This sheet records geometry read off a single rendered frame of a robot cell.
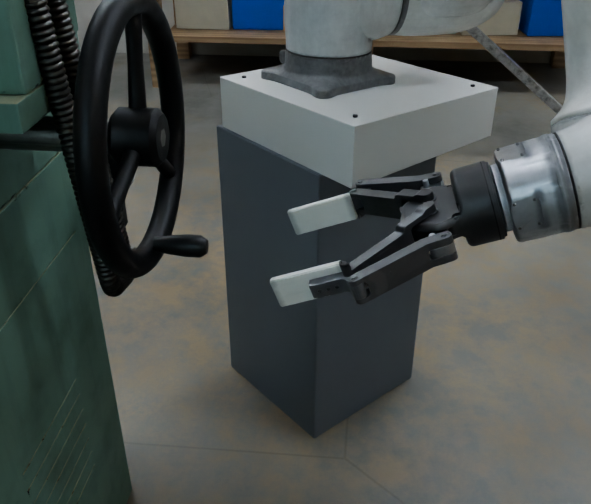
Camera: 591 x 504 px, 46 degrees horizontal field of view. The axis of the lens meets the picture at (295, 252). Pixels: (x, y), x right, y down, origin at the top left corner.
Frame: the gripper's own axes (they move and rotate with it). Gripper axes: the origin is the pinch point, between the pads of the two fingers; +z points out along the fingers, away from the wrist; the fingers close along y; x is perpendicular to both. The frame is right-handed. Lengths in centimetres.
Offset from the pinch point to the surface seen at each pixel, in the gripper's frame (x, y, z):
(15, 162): -14.6, -11.9, 31.1
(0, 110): -22.8, 2.5, 19.6
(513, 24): 65, -292, -55
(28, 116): -21.2, 0.9, 18.4
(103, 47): -24.7, 2.9, 7.6
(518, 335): 84, -84, -19
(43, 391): 13.5, -5.6, 41.2
